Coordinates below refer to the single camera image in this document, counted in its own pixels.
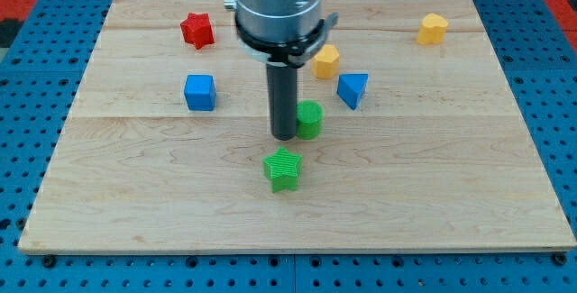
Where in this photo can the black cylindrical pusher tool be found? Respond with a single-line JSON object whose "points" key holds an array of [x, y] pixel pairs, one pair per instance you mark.
{"points": [[282, 94]]}

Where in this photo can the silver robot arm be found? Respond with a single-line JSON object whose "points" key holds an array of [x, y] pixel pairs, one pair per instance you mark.
{"points": [[283, 35]]}

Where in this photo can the yellow heart block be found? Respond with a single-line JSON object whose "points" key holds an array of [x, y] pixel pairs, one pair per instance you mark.
{"points": [[432, 30]]}

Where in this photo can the green cylinder block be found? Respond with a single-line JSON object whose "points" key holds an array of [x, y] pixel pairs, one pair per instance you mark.
{"points": [[310, 119]]}

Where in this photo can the yellow pentagon block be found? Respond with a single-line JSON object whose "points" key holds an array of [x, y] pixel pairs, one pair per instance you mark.
{"points": [[325, 64]]}

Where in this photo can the blue triangle block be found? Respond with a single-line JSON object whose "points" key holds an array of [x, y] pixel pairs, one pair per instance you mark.
{"points": [[351, 88]]}

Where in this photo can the blue cube block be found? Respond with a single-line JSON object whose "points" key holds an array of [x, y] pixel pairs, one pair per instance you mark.
{"points": [[199, 92]]}

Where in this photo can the green star block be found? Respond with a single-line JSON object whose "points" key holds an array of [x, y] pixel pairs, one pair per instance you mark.
{"points": [[282, 169]]}

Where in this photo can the red star block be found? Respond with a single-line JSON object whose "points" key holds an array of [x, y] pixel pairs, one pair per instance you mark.
{"points": [[197, 30]]}

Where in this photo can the wooden board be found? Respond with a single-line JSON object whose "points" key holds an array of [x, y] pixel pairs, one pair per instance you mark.
{"points": [[435, 159]]}

